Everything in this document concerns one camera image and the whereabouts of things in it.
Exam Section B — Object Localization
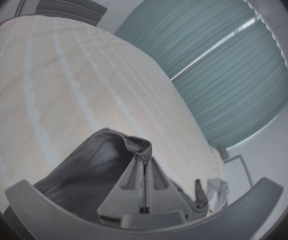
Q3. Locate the grey bedside table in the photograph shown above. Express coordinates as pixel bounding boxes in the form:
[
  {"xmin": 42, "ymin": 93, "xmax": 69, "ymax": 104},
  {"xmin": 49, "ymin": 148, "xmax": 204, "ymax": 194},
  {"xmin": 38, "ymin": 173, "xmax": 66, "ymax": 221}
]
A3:
[{"xmin": 209, "ymin": 140, "xmax": 229, "ymax": 161}]

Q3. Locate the blue-green curtain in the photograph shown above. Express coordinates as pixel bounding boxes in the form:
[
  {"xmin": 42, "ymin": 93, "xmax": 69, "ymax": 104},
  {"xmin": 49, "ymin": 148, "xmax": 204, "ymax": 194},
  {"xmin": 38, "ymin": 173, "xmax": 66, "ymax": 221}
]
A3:
[
  {"xmin": 114, "ymin": 0, "xmax": 255, "ymax": 81},
  {"xmin": 171, "ymin": 16, "xmax": 288, "ymax": 148}
]

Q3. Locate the black T-shirt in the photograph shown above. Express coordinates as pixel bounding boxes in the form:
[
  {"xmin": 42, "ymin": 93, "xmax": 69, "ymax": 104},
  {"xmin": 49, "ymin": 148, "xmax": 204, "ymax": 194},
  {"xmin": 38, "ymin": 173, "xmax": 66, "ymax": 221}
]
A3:
[{"xmin": 3, "ymin": 128, "xmax": 209, "ymax": 224}]

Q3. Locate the pile of clothes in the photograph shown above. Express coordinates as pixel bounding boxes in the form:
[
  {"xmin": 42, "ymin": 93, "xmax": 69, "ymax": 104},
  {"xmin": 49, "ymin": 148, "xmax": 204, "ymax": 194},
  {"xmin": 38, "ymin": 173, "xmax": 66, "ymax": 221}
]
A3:
[{"xmin": 206, "ymin": 178, "xmax": 230, "ymax": 211}]

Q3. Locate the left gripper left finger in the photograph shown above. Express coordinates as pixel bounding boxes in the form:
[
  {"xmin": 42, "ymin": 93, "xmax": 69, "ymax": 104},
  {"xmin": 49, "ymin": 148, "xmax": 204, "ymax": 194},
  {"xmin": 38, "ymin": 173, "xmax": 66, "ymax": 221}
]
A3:
[{"xmin": 97, "ymin": 153, "xmax": 144, "ymax": 221}]

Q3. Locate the bed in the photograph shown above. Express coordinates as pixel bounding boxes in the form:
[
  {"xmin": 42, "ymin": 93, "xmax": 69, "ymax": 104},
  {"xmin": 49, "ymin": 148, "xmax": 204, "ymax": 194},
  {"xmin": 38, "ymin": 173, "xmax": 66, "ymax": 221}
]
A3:
[{"xmin": 0, "ymin": 15, "xmax": 254, "ymax": 217}]

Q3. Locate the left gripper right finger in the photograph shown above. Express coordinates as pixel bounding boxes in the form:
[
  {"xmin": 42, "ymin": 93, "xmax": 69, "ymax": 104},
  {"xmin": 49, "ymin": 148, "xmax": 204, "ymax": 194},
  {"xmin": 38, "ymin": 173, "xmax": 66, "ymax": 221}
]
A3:
[{"xmin": 144, "ymin": 156, "xmax": 191, "ymax": 221}]

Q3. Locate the white printed pillow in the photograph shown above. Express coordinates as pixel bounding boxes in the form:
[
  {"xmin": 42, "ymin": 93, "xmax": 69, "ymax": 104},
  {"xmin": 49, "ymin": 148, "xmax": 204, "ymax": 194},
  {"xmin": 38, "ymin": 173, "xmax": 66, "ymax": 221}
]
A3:
[{"xmin": 209, "ymin": 146, "xmax": 225, "ymax": 182}]

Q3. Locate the black chest of drawers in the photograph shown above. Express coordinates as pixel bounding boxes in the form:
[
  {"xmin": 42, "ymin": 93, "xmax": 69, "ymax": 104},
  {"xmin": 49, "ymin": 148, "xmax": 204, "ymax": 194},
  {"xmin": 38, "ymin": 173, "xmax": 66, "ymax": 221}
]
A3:
[{"xmin": 14, "ymin": 0, "xmax": 108, "ymax": 26}]

